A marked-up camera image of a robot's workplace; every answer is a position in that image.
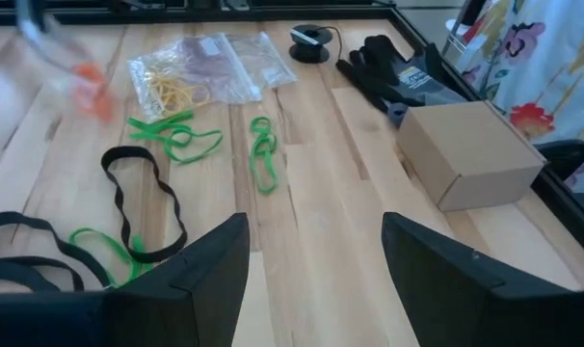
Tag black round corded puck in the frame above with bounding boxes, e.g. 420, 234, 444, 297
288, 23, 345, 65

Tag small brown cardboard box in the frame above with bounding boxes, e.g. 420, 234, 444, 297
396, 99, 547, 213

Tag yellow rubber band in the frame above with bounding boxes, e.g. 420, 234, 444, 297
146, 71, 211, 120

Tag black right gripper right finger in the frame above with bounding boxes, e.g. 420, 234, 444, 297
381, 211, 584, 347

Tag wide black rubber band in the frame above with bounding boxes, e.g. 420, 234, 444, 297
100, 145, 189, 265
0, 210, 113, 294

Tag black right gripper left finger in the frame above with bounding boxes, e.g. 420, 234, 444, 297
0, 211, 252, 347

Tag black and gray work glove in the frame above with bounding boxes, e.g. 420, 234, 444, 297
334, 34, 469, 127

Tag orange rubber band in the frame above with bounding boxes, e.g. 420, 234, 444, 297
69, 61, 118, 124

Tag white floral cloth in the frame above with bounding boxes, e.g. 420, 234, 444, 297
458, 0, 584, 201

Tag white round pedestal base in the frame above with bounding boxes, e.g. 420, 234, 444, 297
444, 17, 466, 38

